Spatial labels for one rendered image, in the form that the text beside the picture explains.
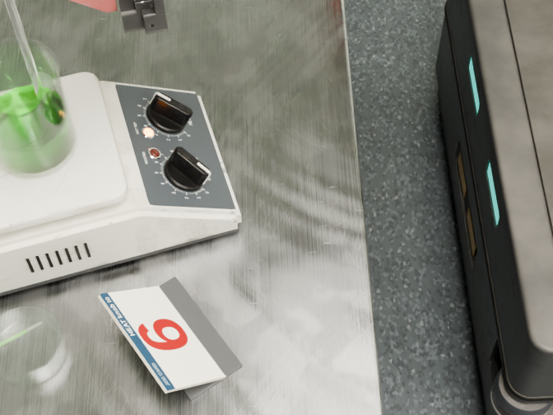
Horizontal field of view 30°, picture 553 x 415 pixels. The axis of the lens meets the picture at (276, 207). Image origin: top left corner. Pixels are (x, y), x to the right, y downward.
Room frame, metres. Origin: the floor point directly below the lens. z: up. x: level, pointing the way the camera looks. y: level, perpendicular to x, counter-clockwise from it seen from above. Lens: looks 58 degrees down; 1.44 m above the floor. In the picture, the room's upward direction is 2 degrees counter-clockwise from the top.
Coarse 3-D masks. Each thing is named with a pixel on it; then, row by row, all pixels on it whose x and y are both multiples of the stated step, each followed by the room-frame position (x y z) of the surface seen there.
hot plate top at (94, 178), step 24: (72, 96) 0.48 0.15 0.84; (96, 96) 0.48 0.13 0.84; (96, 120) 0.46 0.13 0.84; (96, 144) 0.44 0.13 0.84; (0, 168) 0.42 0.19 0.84; (72, 168) 0.42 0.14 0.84; (96, 168) 0.42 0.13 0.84; (120, 168) 0.42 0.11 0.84; (0, 192) 0.40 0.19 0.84; (24, 192) 0.40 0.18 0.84; (48, 192) 0.40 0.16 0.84; (72, 192) 0.40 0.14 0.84; (96, 192) 0.40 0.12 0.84; (120, 192) 0.40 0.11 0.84; (0, 216) 0.38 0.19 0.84; (24, 216) 0.38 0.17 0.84; (48, 216) 0.38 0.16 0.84
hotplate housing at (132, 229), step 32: (128, 160) 0.44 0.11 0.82; (128, 192) 0.41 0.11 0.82; (64, 224) 0.38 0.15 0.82; (96, 224) 0.38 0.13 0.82; (128, 224) 0.39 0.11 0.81; (160, 224) 0.39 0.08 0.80; (192, 224) 0.40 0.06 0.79; (224, 224) 0.41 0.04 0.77; (0, 256) 0.36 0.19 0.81; (32, 256) 0.37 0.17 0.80; (64, 256) 0.37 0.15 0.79; (96, 256) 0.38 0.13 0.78; (128, 256) 0.39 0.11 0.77; (0, 288) 0.36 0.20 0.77
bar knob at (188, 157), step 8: (176, 152) 0.44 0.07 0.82; (184, 152) 0.44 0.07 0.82; (168, 160) 0.44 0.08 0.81; (176, 160) 0.44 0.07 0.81; (184, 160) 0.44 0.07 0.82; (192, 160) 0.44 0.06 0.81; (168, 168) 0.44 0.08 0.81; (176, 168) 0.44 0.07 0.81; (184, 168) 0.44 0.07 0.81; (192, 168) 0.43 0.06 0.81; (200, 168) 0.43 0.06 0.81; (208, 168) 0.44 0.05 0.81; (168, 176) 0.43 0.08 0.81; (176, 176) 0.43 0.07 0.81; (184, 176) 0.43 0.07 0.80; (192, 176) 0.43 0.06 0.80; (200, 176) 0.43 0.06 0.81; (208, 176) 0.43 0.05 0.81; (176, 184) 0.42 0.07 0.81; (184, 184) 0.42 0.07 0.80; (192, 184) 0.43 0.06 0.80; (200, 184) 0.43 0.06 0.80
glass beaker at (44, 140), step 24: (0, 48) 0.47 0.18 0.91; (48, 48) 0.46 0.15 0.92; (0, 72) 0.46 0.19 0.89; (24, 72) 0.47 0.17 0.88; (48, 72) 0.46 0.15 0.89; (48, 96) 0.42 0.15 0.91; (0, 120) 0.41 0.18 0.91; (24, 120) 0.41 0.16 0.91; (48, 120) 0.42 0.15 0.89; (72, 120) 0.44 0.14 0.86; (0, 144) 0.41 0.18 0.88; (24, 144) 0.41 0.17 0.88; (48, 144) 0.41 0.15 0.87; (72, 144) 0.43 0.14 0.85; (24, 168) 0.41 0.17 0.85; (48, 168) 0.41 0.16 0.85
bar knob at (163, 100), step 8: (160, 96) 0.50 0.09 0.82; (168, 96) 0.50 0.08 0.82; (152, 104) 0.49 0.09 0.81; (160, 104) 0.49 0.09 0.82; (168, 104) 0.49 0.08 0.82; (176, 104) 0.49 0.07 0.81; (152, 112) 0.49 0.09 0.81; (160, 112) 0.49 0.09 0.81; (168, 112) 0.49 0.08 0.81; (176, 112) 0.49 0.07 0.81; (184, 112) 0.49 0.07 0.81; (192, 112) 0.49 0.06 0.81; (152, 120) 0.48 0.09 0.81; (160, 120) 0.48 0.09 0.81; (168, 120) 0.49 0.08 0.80; (176, 120) 0.48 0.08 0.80; (184, 120) 0.48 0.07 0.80; (160, 128) 0.48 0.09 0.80; (168, 128) 0.48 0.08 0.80; (176, 128) 0.48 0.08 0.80
